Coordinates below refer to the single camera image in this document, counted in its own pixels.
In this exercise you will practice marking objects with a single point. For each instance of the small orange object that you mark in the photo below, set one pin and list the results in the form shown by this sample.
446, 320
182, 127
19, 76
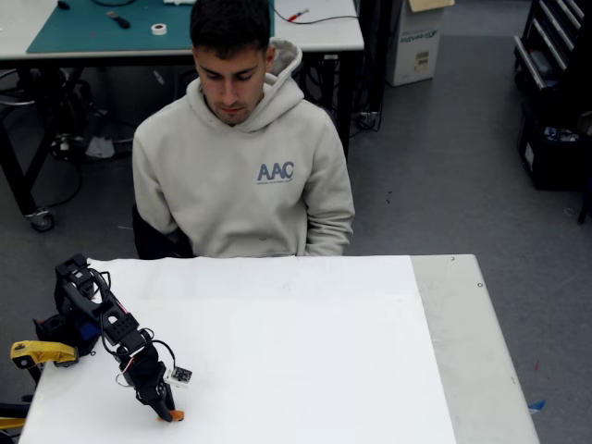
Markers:
176, 415

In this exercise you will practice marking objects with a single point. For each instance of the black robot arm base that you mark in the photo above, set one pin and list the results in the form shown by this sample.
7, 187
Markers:
48, 326

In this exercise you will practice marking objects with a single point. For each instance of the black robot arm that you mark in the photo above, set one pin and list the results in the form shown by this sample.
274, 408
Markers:
120, 330

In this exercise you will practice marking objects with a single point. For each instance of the yellow clamp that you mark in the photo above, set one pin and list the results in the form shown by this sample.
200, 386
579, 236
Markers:
37, 351

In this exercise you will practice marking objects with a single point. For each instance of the black chair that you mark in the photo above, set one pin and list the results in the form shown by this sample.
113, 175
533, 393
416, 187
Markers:
152, 240

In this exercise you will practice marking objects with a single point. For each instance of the white paper sheet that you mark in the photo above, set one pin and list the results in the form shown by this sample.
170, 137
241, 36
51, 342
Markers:
300, 347

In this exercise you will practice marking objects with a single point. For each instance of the grey caster wheel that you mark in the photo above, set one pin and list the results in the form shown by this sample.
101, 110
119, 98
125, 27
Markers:
40, 221

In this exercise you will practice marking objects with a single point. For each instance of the man in beige hoodie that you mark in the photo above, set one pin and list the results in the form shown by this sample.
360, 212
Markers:
231, 194

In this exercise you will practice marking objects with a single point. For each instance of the white crumpled rag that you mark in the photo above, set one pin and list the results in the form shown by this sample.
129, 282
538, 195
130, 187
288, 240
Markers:
99, 147

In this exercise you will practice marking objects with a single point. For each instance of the white tape roll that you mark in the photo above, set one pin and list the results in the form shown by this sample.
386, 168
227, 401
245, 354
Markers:
158, 28

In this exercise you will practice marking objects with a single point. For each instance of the green cutting mat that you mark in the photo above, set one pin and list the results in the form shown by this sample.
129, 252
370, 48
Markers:
92, 32

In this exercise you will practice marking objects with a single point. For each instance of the black utility knife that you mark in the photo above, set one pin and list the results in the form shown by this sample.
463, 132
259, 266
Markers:
118, 19

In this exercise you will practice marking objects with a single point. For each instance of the blue tape scrap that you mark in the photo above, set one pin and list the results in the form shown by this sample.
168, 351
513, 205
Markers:
537, 405

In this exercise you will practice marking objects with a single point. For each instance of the small black object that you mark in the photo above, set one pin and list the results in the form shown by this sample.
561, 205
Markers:
63, 5

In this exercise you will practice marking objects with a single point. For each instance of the white workbench table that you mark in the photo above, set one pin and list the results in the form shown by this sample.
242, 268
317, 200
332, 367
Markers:
324, 37

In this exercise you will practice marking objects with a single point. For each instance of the white cardboard box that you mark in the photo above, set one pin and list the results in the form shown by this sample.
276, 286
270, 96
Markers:
411, 55

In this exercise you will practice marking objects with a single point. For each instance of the black storage bin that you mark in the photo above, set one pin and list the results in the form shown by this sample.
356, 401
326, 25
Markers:
550, 162

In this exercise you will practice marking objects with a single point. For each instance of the beige paper folder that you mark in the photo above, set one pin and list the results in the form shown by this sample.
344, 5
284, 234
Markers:
430, 3

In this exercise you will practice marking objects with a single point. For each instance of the black tool drawer cabinet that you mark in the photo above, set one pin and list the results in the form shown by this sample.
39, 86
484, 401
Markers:
550, 41

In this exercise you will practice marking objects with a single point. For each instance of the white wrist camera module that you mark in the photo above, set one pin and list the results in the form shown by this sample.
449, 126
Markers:
178, 375

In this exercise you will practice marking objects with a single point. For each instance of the black metal post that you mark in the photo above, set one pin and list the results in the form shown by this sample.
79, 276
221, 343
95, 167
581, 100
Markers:
374, 55

